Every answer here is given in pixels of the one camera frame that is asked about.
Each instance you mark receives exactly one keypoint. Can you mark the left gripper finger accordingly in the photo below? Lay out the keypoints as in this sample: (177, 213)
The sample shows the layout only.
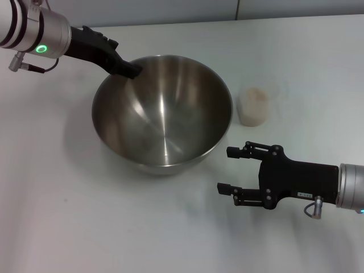
(130, 69)

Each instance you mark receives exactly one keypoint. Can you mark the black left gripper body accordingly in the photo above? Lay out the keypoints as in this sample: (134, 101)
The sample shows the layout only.
(91, 45)

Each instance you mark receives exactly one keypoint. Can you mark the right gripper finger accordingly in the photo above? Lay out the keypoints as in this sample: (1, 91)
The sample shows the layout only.
(244, 196)
(234, 152)

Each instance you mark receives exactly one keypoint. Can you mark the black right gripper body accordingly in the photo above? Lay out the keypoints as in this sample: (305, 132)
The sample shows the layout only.
(298, 179)

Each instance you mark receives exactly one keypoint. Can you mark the clear plastic measuring cup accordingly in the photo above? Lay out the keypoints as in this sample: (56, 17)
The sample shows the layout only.
(254, 122)

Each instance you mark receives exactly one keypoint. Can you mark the white uncooked rice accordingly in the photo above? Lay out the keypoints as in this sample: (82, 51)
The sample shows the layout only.
(254, 105)

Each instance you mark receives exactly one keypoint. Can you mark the stainless steel mixing bowl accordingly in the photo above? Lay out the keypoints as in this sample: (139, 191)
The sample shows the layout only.
(165, 119)

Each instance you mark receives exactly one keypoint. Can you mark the white backdrop panel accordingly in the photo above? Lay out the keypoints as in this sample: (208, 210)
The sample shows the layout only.
(298, 8)
(142, 11)

